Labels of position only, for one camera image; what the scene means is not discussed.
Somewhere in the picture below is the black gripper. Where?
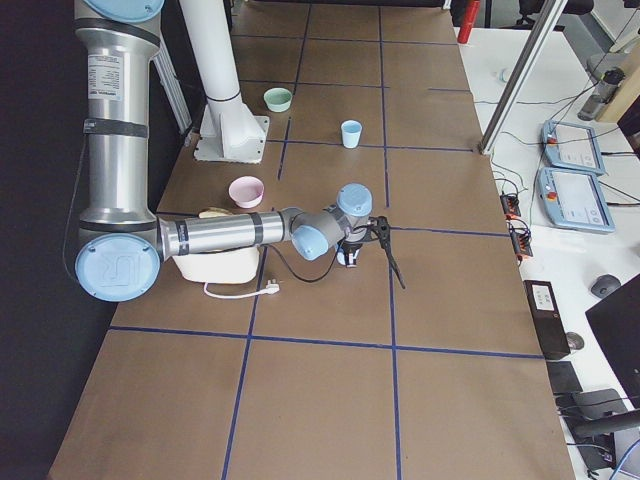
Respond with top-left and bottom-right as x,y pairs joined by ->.
337,240 -> 363,267

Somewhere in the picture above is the light blue cup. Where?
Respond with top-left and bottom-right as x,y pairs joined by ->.
341,119 -> 363,149

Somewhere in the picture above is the darker blue cup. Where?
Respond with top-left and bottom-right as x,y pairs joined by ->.
336,251 -> 347,266

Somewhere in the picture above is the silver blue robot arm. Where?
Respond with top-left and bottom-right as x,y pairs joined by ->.
74,1 -> 372,302

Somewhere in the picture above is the cream white toaster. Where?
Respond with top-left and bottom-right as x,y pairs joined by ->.
172,247 -> 260,284

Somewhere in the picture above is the pink bowl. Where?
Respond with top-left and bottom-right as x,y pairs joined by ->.
228,176 -> 265,209

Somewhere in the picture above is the mint green bowl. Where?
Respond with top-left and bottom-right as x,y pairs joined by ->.
263,87 -> 293,113

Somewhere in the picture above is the black orange power strip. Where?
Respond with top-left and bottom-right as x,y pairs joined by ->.
500,193 -> 533,262

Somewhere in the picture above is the black box with label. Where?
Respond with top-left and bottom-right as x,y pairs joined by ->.
523,280 -> 570,360

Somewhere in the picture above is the lower blue teach pendant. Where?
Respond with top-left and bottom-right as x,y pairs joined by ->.
538,167 -> 615,234

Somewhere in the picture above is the blue teach pendant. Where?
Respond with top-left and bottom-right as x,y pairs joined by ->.
541,120 -> 606,176
538,167 -> 615,234

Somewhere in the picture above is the upper blue teach pendant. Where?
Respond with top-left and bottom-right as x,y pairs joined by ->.
541,120 -> 606,176

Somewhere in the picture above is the black computer mouse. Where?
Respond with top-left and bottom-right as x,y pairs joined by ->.
590,274 -> 621,299

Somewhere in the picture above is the red bottle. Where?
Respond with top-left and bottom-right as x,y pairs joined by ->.
457,0 -> 481,44

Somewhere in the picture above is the black monitor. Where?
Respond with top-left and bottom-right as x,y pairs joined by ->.
586,281 -> 639,407

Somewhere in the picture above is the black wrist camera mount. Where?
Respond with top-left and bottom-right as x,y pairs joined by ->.
373,216 -> 406,289

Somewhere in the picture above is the black camera cable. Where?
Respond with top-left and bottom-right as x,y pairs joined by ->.
269,219 -> 381,284

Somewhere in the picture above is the white toaster power cord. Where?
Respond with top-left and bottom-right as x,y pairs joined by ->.
202,278 -> 281,300

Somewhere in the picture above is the aluminium frame post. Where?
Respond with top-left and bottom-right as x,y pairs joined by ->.
479,0 -> 568,155

